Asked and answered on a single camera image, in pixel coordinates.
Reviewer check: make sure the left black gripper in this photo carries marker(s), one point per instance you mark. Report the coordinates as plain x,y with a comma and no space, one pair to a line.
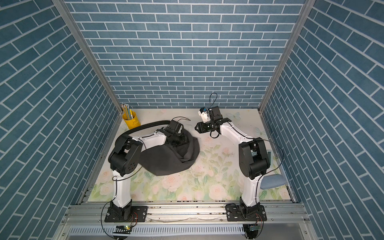
184,141

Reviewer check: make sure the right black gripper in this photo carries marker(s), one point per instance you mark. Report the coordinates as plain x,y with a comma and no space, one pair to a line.
202,127

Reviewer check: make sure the black trousers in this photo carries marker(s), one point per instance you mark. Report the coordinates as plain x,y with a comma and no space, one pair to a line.
166,159

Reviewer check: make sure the black leather belt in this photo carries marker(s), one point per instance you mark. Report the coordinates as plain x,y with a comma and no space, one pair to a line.
121,140

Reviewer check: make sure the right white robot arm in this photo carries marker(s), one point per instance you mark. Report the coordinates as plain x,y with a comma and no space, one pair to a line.
253,161

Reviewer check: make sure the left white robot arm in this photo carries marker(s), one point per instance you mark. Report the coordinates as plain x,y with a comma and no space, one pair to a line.
124,165

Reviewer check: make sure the yellow pen cup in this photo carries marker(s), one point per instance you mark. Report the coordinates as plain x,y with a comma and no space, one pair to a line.
133,122

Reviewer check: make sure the pens in cup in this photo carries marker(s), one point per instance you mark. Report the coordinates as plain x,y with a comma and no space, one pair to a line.
127,111

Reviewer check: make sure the blue grey pad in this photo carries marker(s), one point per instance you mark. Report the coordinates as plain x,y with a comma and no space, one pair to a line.
272,181

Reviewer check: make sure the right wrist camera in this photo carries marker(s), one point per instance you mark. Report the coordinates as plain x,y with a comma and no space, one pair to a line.
204,114

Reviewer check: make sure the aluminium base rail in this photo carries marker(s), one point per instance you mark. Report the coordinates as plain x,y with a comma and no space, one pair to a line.
187,212

